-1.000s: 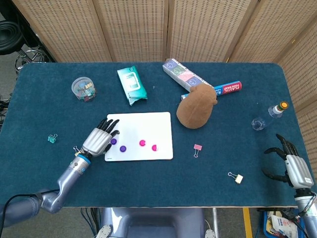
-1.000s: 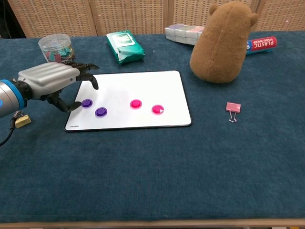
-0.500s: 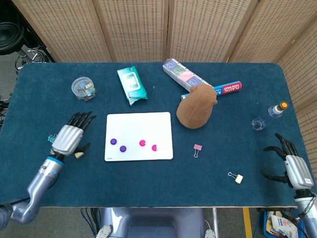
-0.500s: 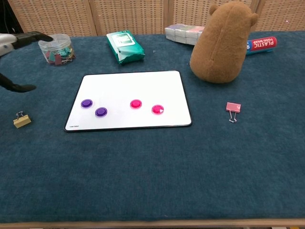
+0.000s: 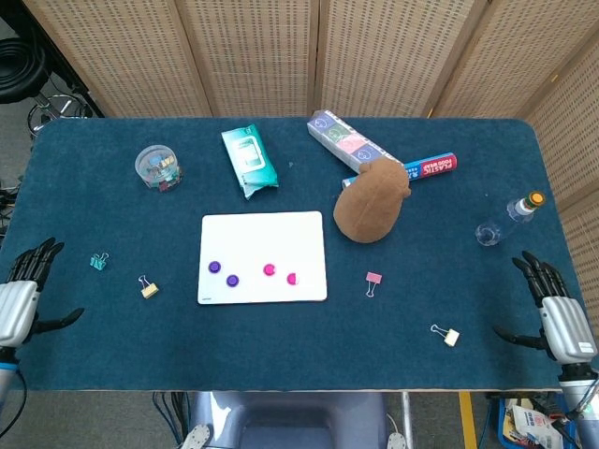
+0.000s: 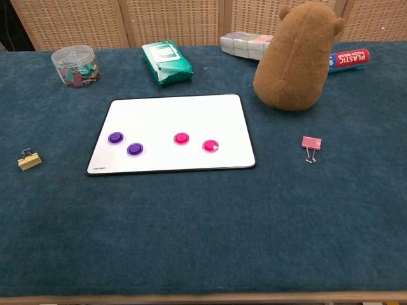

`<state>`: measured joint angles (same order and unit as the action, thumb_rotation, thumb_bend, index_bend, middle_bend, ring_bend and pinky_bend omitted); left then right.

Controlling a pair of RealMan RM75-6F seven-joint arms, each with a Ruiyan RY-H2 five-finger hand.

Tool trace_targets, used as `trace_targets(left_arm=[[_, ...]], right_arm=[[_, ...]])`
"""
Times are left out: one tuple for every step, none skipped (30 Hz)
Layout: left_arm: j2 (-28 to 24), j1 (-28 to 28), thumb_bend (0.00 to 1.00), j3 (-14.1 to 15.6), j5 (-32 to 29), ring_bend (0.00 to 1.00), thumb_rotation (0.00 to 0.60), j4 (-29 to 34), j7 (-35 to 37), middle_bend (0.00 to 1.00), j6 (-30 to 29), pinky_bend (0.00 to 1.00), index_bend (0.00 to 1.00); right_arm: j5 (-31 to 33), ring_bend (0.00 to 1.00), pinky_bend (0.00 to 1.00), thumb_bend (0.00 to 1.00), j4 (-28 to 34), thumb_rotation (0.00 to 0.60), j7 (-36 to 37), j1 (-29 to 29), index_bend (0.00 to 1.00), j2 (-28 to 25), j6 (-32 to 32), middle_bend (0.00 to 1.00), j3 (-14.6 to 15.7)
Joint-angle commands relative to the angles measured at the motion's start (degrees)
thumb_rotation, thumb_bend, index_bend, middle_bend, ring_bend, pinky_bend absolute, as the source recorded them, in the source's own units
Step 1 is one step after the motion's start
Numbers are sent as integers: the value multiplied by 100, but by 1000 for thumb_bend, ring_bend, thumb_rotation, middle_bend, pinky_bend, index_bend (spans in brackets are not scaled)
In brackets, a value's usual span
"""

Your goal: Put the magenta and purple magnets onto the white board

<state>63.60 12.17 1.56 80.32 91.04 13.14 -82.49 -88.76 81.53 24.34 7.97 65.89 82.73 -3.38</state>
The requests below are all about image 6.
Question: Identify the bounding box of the red magnet with white mark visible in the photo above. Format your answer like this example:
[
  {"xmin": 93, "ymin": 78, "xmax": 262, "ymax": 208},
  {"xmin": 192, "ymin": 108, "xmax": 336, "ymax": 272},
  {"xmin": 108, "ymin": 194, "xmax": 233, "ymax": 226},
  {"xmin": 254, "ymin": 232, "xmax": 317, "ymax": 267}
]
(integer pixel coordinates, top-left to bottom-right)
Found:
[{"xmin": 202, "ymin": 139, "xmax": 220, "ymax": 154}]

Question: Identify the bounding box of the plain red round magnet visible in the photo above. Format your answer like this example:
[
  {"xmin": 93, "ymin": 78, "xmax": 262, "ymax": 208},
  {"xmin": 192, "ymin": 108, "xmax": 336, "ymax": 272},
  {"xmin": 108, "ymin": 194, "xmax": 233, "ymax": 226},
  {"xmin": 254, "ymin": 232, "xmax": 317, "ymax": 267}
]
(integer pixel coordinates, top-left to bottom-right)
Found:
[{"xmin": 173, "ymin": 132, "xmax": 191, "ymax": 146}]

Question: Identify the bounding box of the purple round magnet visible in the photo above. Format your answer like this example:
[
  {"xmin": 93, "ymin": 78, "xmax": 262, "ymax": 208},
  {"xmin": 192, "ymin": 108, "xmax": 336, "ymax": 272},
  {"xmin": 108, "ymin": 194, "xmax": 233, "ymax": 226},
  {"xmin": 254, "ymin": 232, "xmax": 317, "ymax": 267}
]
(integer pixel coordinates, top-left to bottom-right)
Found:
[
  {"xmin": 107, "ymin": 131, "xmax": 125, "ymax": 146},
  {"xmin": 126, "ymin": 142, "xmax": 144, "ymax": 157}
]

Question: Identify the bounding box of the white magnetic board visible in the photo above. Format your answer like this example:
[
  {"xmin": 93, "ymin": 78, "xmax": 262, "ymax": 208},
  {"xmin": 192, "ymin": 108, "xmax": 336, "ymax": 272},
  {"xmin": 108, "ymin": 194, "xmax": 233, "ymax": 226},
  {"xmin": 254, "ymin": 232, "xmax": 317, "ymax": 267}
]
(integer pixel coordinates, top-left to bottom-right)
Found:
[{"xmin": 85, "ymin": 93, "xmax": 258, "ymax": 177}]

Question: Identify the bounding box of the teal table cloth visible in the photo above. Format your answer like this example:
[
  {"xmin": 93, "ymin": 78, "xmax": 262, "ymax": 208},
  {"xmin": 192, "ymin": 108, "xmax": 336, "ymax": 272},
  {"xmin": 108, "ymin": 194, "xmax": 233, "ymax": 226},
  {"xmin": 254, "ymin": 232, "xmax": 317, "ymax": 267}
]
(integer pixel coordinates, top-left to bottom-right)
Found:
[{"xmin": 0, "ymin": 41, "xmax": 407, "ymax": 298}]

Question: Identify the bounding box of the green wet wipes pack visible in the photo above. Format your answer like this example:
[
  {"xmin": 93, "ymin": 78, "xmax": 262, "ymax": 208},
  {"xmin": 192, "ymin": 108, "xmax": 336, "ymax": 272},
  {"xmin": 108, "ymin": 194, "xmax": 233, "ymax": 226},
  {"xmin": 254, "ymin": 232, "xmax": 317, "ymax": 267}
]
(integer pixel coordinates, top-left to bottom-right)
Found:
[{"xmin": 141, "ymin": 39, "xmax": 195, "ymax": 88}]

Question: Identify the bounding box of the pink binder clip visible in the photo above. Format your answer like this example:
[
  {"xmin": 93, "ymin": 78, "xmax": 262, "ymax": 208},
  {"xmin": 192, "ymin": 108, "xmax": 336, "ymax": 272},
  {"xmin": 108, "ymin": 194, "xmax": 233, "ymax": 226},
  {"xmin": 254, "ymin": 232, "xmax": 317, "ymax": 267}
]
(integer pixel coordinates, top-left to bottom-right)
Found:
[{"xmin": 301, "ymin": 135, "xmax": 322, "ymax": 165}]

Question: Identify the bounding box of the pastel tissue multipack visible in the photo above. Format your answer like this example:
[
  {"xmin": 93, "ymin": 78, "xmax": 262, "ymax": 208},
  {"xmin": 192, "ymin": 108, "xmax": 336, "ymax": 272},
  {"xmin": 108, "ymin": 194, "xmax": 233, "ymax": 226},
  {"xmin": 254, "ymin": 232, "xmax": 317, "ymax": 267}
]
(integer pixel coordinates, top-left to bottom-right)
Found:
[{"xmin": 219, "ymin": 31, "xmax": 275, "ymax": 61}]

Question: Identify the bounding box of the brown plush toy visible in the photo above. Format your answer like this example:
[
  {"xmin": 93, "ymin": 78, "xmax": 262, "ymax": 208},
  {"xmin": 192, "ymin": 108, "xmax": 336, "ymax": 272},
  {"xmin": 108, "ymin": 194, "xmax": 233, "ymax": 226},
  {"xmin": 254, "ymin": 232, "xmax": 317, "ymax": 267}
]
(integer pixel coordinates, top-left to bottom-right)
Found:
[{"xmin": 252, "ymin": 1, "xmax": 345, "ymax": 112}]

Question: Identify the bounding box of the wicker folding screen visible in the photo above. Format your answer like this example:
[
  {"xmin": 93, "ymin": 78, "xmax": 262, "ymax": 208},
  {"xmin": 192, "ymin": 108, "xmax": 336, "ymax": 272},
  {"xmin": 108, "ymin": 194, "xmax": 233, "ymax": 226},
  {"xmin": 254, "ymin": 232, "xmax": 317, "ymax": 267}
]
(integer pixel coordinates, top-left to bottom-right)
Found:
[{"xmin": 9, "ymin": 0, "xmax": 407, "ymax": 51}]

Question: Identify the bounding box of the clear jar of binder clips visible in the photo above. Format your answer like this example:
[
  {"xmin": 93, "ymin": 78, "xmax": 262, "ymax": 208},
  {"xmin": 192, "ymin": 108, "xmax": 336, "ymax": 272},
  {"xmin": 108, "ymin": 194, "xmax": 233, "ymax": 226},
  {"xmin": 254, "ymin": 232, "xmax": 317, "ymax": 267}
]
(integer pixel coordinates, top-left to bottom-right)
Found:
[{"xmin": 50, "ymin": 44, "xmax": 102, "ymax": 89}]

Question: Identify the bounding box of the plastic food wrap box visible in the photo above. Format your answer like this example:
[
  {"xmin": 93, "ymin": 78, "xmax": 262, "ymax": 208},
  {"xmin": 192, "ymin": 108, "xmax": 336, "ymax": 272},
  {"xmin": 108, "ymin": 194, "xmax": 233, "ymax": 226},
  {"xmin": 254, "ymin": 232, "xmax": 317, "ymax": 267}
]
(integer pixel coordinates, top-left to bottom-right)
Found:
[{"xmin": 327, "ymin": 48, "xmax": 371, "ymax": 74}]

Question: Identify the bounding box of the yellow binder clip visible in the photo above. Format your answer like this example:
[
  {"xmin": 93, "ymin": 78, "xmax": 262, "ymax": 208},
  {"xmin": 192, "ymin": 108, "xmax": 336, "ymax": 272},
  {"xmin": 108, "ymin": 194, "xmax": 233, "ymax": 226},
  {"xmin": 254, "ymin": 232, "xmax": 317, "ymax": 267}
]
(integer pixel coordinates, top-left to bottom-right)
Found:
[{"xmin": 17, "ymin": 147, "xmax": 43, "ymax": 172}]

